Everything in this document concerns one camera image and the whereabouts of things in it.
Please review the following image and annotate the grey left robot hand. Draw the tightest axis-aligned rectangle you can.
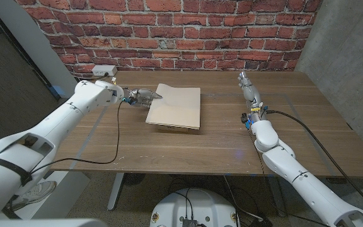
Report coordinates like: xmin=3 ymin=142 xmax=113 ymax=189
xmin=123 ymin=88 xmax=163 ymax=108

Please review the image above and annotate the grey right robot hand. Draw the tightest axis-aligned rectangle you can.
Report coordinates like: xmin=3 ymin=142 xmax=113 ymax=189
xmin=237 ymin=71 xmax=269 ymax=124

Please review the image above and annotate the thin beige folder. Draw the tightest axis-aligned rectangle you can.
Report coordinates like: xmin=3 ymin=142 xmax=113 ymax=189
xmin=145 ymin=83 xmax=202 ymax=129

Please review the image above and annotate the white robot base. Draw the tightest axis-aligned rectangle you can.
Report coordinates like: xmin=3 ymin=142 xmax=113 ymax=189
xmin=149 ymin=188 xmax=241 ymax=227

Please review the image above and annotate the cardboard packing box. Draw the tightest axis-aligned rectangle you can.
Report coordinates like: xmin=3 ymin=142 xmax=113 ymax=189
xmin=156 ymin=124 xmax=200 ymax=132

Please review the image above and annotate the white power strip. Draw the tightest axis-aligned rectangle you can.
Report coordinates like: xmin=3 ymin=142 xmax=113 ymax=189
xmin=91 ymin=64 xmax=118 ymax=77

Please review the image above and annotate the red brick print backdrop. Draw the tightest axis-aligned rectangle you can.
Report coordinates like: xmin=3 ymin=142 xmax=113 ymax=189
xmin=14 ymin=0 xmax=323 ymax=79

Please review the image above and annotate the white table leg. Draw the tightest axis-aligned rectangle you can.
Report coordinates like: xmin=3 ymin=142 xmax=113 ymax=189
xmin=107 ymin=172 xmax=125 ymax=211

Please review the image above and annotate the grey table leg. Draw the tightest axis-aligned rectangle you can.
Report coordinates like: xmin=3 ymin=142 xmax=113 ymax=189
xmin=268 ymin=175 xmax=289 ymax=218

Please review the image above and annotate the dark door panel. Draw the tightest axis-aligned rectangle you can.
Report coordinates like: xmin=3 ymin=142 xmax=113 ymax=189
xmin=0 ymin=0 xmax=59 ymax=152

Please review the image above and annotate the white sneaker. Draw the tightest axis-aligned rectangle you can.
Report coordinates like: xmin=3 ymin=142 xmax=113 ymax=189
xmin=10 ymin=180 xmax=57 ymax=211

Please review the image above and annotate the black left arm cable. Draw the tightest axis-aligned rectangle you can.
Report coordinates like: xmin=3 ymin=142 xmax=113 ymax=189
xmin=29 ymin=100 xmax=125 ymax=176

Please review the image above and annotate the thin braided arm cable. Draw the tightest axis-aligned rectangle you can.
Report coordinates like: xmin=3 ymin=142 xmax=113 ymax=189
xmin=246 ymin=124 xmax=329 ymax=227

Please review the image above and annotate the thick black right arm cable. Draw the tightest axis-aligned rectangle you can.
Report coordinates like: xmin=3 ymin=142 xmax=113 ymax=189
xmin=265 ymin=109 xmax=363 ymax=216

